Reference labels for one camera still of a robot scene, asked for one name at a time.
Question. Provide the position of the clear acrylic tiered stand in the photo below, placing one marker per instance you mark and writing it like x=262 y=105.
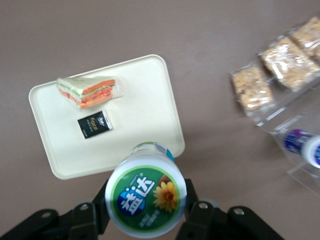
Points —
x=297 y=175

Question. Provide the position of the small wrapped triangle sandwich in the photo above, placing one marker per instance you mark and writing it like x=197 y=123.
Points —
x=87 y=91

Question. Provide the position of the green gum bottle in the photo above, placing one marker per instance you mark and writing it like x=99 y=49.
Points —
x=145 y=195

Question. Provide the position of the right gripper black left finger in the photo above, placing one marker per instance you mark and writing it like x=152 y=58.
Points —
x=62 y=225

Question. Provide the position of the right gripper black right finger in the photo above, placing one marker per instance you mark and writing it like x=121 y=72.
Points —
x=220 y=225

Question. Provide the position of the wrapped granola bar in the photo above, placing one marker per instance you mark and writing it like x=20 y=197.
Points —
x=308 y=35
x=287 y=62
x=251 y=90

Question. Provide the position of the purple gum bottle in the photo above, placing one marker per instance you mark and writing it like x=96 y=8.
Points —
x=300 y=143

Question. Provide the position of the cream plastic tray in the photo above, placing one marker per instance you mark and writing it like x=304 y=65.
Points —
x=140 y=100

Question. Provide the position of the black pocket tissue pack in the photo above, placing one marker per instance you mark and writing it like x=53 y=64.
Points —
x=95 y=124

